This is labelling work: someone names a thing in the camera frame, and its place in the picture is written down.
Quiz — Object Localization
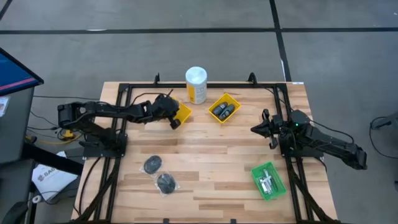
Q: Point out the green plastic basket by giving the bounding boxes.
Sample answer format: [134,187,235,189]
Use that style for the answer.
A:
[250,161,288,202]

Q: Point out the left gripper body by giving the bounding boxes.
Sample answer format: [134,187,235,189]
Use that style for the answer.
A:
[152,93,181,121]

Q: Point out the dark grey toiletry bottle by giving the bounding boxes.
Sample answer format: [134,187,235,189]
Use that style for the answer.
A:
[218,104,236,121]
[212,101,229,116]

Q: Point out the black item in plastic bag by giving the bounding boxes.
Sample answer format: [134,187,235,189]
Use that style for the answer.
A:
[154,170,181,198]
[139,154,164,177]

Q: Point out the white printed paper sheet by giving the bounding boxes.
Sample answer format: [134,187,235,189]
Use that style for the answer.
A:
[30,163,79,202]

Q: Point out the yellow floor cable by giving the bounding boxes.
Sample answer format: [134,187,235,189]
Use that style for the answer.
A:
[25,129,82,146]

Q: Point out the monitor with blue screen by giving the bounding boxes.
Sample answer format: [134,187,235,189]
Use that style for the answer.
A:
[0,46,45,97]

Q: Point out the black aluminium rig frame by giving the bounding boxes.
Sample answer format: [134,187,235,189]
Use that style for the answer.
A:
[71,72,340,224]

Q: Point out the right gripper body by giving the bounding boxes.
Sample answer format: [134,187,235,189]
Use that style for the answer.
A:
[262,108,283,150]

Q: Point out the silver metal tool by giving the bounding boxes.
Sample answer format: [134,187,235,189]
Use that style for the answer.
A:
[262,169,273,187]
[258,177,277,194]

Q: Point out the black floor cable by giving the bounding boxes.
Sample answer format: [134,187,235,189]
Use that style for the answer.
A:
[369,116,398,160]
[29,95,100,133]

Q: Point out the white wipes canister yellow label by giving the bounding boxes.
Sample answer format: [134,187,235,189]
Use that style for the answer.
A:
[185,66,208,105]

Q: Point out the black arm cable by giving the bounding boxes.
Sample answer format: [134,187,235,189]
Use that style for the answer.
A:
[96,91,165,110]

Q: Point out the yellow plastic basket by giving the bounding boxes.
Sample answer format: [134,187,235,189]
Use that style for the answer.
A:
[172,98,193,126]
[207,92,242,124]

